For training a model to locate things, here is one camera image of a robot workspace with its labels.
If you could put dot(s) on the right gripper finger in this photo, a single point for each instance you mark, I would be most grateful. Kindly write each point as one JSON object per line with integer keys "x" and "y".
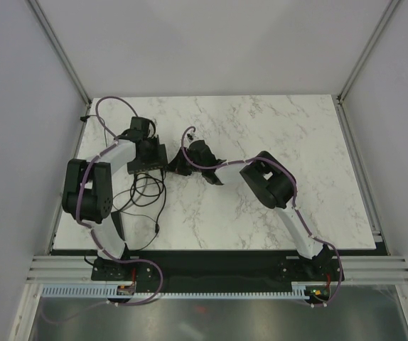
{"x": 183, "y": 171}
{"x": 178, "y": 163}

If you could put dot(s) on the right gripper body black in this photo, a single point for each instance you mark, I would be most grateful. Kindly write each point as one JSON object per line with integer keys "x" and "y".
{"x": 188, "y": 153}

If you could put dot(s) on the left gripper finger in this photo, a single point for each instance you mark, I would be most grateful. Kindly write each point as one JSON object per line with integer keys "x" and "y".
{"x": 144, "y": 158}
{"x": 160, "y": 150}

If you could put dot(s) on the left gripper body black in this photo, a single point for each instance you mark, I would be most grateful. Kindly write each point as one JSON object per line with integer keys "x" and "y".
{"x": 151, "y": 145}

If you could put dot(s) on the black network switch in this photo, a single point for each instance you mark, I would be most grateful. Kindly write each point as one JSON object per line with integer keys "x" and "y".
{"x": 134, "y": 167}

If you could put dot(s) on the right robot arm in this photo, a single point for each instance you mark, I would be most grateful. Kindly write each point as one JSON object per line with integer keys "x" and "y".
{"x": 272, "y": 185}

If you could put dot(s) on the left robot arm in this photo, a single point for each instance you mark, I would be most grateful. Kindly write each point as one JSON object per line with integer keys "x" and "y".
{"x": 88, "y": 193}

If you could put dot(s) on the black power adapter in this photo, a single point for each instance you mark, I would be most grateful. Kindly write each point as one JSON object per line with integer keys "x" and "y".
{"x": 118, "y": 224}

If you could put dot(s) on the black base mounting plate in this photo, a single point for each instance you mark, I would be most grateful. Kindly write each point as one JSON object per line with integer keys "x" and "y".
{"x": 210, "y": 271}

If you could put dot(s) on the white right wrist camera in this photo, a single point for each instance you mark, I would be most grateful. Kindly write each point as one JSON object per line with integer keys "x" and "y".
{"x": 190, "y": 138}

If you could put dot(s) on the left aluminium frame post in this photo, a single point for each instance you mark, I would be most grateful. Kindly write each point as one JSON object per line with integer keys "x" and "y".
{"x": 53, "y": 39}

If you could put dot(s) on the aluminium frame post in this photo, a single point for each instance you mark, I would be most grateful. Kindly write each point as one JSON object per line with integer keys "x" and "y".
{"x": 53, "y": 39}
{"x": 369, "y": 47}

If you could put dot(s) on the white slotted cable duct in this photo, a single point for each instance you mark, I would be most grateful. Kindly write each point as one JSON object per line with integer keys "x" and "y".
{"x": 113, "y": 291}

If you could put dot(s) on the right aluminium frame post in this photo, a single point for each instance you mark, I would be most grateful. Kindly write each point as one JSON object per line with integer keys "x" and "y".
{"x": 369, "y": 47}

